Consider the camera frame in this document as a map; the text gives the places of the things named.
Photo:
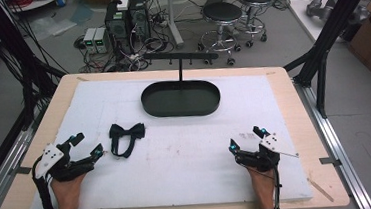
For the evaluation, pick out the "black tray stand with hooks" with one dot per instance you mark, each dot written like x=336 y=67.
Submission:
x=179 y=100

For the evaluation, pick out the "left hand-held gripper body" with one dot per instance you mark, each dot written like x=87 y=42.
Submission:
x=49 y=158

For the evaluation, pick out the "black bow tie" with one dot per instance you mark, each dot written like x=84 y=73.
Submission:
x=127 y=131

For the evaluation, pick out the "aluminium rail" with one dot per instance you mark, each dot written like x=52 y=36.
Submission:
x=337 y=146
x=2 y=179

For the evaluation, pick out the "black metal frame post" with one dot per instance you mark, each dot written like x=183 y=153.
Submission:
x=331 y=26

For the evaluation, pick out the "black computer tower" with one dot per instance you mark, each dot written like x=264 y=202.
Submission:
x=140 y=19
x=117 y=28

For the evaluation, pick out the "white desk leg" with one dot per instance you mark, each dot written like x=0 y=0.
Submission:
x=174 y=21

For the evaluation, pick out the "grey power supply unit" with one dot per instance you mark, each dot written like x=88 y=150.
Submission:
x=90 y=40
x=101 y=41

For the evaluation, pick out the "white foam mat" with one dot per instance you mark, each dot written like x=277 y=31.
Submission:
x=179 y=175

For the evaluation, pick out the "grey machine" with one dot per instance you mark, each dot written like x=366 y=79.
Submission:
x=321 y=7

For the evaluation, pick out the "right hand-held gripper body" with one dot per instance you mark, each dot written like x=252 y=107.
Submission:
x=261 y=157

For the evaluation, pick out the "white box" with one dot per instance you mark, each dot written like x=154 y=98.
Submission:
x=122 y=3

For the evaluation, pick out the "wooden stick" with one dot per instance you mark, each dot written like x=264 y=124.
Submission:
x=320 y=189

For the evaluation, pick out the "grey tape strip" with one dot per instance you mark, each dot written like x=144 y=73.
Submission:
x=330 y=161
x=22 y=170

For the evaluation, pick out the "person's right hand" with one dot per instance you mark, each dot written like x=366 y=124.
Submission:
x=263 y=187

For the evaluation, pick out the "round white table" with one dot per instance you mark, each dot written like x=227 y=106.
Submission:
x=33 y=2

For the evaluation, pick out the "person's left hand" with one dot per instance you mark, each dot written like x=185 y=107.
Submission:
x=67 y=194

